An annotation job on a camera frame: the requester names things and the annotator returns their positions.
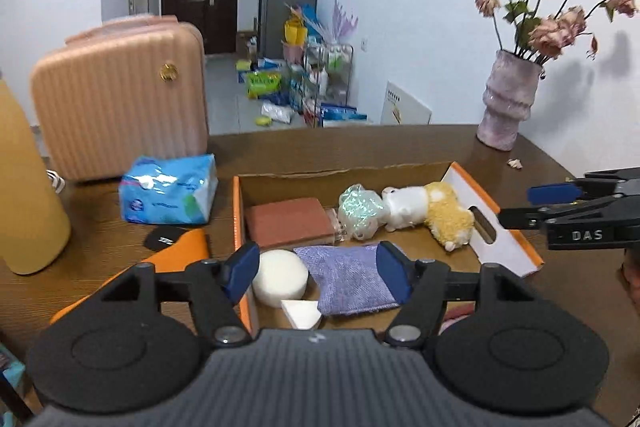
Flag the yellow thermos jug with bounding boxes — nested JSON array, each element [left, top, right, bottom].
[[0, 74, 72, 277]]

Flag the brown layered sponge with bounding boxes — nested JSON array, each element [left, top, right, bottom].
[[243, 196, 337, 252]]

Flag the blue tissue pack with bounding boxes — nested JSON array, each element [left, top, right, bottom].
[[118, 153, 219, 227]]

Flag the bagged mesh bath ball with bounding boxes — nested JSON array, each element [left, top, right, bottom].
[[337, 183, 389, 241]]

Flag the pink ceramic vase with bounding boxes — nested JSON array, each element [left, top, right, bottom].
[[475, 49, 544, 152]]

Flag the cardboard box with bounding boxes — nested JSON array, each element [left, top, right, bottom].
[[231, 160, 545, 339]]

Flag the purple towel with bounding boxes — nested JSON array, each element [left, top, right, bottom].
[[293, 242, 401, 317]]

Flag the green package on floor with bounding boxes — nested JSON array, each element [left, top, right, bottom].
[[246, 70, 284, 100]]

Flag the wire storage rack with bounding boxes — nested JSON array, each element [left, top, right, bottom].
[[299, 41, 354, 128]]

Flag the white round sponge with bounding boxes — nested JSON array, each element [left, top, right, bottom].
[[251, 249, 310, 310]]

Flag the white wedge makeup sponge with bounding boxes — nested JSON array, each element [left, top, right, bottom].
[[279, 299, 324, 331]]

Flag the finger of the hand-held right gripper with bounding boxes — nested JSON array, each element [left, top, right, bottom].
[[527, 178, 587, 206], [498, 199, 592, 231]]

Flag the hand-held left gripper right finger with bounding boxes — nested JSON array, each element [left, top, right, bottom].
[[375, 241, 539, 350]]

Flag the yellow bag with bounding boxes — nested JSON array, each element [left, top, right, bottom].
[[283, 19, 307, 46]]

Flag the pink ribbed suitcase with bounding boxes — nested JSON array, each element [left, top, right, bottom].
[[28, 15, 211, 183]]

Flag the person's right hand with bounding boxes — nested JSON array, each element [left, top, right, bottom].
[[619, 251, 640, 308]]

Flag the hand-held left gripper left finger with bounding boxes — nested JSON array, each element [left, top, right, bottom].
[[99, 243, 261, 348]]

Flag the yellow plush toy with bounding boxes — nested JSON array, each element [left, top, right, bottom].
[[423, 181, 476, 253]]

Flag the purple feather decoration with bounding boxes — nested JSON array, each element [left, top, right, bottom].
[[327, 0, 360, 43]]

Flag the white plush toy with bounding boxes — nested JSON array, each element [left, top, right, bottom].
[[381, 185, 430, 228]]

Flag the white plastic bag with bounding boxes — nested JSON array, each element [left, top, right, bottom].
[[259, 101, 294, 124]]

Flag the blue packages on floor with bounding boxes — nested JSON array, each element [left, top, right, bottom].
[[319, 104, 374, 128]]

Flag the white board leaning on wall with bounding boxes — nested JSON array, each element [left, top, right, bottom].
[[379, 80, 434, 126]]

